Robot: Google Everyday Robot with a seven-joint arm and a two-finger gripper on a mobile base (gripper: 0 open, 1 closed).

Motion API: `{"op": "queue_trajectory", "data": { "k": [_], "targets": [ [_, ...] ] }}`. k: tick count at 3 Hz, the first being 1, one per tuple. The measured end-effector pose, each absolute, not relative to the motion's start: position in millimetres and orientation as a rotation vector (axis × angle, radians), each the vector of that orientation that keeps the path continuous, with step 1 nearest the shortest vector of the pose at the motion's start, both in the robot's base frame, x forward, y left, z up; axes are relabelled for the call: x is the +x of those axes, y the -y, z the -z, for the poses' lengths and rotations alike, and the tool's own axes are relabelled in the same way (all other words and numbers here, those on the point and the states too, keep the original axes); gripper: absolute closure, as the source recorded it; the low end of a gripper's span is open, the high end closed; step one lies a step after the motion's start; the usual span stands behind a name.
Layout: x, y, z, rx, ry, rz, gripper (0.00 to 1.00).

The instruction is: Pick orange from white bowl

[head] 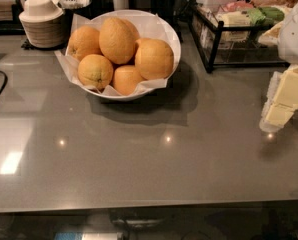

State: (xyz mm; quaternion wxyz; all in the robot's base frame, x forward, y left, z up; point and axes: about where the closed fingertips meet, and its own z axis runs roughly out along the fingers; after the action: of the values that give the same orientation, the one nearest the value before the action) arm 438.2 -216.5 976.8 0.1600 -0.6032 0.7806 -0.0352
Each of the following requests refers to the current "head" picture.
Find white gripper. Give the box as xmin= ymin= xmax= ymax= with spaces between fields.
xmin=259 ymin=2 xmax=298 ymax=133

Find large orange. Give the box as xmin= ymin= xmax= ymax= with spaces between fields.
xmin=135 ymin=39 xmax=174 ymax=80

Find front centre orange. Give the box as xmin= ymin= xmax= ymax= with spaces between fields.
xmin=112 ymin=65 xmax=144 ymax=96

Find tall centre orange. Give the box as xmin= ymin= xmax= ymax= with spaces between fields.
xmin=99 ymin=17 xmax=140 ymax=65

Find front left orange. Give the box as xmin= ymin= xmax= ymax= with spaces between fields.
xmin=78 ymin=54 xmax=114 ymax=90

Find back left orange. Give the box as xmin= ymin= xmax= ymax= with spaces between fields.
xmin=67 ymin=25 xmax=101 ymax=61

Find green tea packets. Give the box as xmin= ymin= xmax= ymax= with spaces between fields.
xmin=247 ymin=7 xmax=285 ymax=26

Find white cup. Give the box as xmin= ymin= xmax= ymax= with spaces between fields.
xmin=113 ymin=0 xmax=129 ymax=10

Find black stirrer holder cup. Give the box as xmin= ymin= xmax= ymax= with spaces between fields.
xmin=58 ymin=0 xmax=91 ymax=27

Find stack of paper bowls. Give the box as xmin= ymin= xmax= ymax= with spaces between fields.
xmin=19 ymin=0 xmax=68 ymax=49

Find black wire tea rack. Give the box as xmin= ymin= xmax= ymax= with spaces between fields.
xmin=189 ymin=5 xmax=287 ymax=73

